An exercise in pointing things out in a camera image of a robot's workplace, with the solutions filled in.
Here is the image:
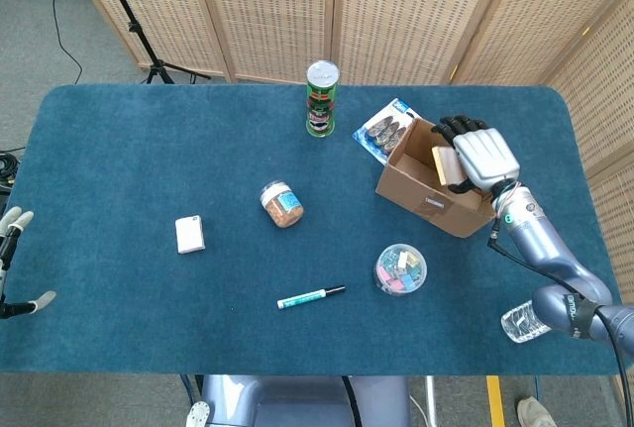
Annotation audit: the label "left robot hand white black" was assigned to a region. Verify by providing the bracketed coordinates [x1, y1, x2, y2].
[0, 206, 57, 320]

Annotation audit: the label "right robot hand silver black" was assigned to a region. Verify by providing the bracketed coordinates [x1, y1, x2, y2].
[430, 115, 521, 196]

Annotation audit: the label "pale yellow sticky notes pad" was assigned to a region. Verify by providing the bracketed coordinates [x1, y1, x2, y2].
[431, 145, 468, 187]

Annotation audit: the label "clear jar of binder clips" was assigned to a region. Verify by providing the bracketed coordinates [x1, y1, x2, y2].
[372, 243, 429, 297]

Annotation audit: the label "brown cardboard box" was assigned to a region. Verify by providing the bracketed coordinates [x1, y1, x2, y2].
[374, 117, 497, 239]

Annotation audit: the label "yellow floor tape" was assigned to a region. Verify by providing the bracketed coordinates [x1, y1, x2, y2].
[485, 375, 506, 427]

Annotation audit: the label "blue blister pack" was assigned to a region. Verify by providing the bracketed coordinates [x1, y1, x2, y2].
[352, 97, 422, 166]

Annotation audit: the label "blue table cloth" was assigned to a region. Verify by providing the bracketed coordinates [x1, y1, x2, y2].
[0, 83, 626, 376]

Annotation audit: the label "green Pringles can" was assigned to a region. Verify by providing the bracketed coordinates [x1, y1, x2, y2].
[304, 59, 341, 139]

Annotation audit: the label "clear plastic water bottle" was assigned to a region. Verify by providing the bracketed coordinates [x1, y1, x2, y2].
[500, 299, 552, 344]

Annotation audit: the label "white tissue pack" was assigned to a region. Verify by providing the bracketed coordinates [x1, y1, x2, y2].
[174, 214, 206, 255]

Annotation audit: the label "clear jar of brown snacks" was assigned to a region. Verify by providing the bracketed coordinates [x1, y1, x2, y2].
[259, 179, 306, 229]

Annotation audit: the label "green white marker pen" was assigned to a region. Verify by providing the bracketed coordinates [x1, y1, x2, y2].
[276, 284, 347, 311]

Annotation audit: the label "black tripod stand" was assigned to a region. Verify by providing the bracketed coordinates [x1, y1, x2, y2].
[92, 0, 212, 85]

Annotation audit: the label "white shoe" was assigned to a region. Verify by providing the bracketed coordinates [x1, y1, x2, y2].
[516, 395, 559, 427]

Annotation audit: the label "silver blue robot torso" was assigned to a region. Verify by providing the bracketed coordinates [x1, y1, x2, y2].
[185, 374, 412, 427]

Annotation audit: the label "coiled black cables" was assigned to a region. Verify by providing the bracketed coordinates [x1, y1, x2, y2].
[0, 147, 21, 195]

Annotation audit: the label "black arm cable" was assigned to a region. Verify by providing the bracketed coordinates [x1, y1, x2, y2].
[487, 231, 634, 427]

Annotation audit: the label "black floor cable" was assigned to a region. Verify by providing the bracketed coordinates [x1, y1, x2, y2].
[42, 0, 84, 85]

